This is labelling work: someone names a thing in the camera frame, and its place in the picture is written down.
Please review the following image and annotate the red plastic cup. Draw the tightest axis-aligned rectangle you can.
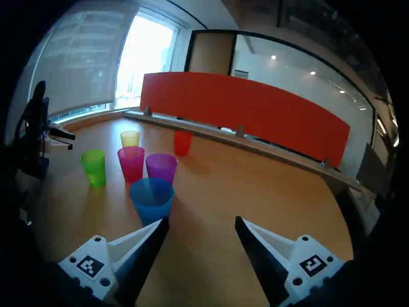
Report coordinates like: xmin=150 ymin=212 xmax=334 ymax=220
xmin=173 ymin=130 xmax=194 ymax=157

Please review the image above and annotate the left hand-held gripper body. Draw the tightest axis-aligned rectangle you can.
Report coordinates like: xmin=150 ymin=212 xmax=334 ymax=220
xmin=6 ymin=80 xmax=51 ymax=181

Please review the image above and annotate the pink plastic cup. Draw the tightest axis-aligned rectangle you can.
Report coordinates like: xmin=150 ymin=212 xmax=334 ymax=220
xmin=117 ymin=146 xmax=145 ymax=183

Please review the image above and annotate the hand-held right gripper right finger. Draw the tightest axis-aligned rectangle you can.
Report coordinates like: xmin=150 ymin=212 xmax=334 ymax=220
xmin=235 ymin=216 xmax=345 ymax=307

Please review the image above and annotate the red desk screen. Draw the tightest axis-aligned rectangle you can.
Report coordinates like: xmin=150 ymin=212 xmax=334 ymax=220
xmin=125 ymin=72 xmax=363 ymax=192

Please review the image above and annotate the purple plastic cup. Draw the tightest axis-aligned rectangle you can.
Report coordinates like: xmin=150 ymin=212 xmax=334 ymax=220
xmin=145 ymin=153 xmax=178 ymax=186

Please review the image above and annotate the yellow plastic cup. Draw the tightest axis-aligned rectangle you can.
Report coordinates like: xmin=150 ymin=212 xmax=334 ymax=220
xmin=120 ymin=130 xmax=140 ymax=148

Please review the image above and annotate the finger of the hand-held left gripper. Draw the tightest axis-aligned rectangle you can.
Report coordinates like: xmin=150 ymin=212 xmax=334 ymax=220
xmin=44 ymin=138 xmax=74 ymax=154
xmin=47 ymin=125 xmax=76 ymax=141

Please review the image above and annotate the blue plastic cup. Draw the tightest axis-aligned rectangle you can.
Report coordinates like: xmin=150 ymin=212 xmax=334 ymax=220
xmin=129 ymin=178 xmax=175 ymax=226

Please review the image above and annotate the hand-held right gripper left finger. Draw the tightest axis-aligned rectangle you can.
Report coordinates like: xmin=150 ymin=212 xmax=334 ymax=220
xmin=57 ymin=217 xmax=170 ymax=307

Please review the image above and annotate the green plastic cup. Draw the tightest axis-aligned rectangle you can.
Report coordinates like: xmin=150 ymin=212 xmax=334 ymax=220
xmin=80 ymin=149 xmax=107 ymax=188

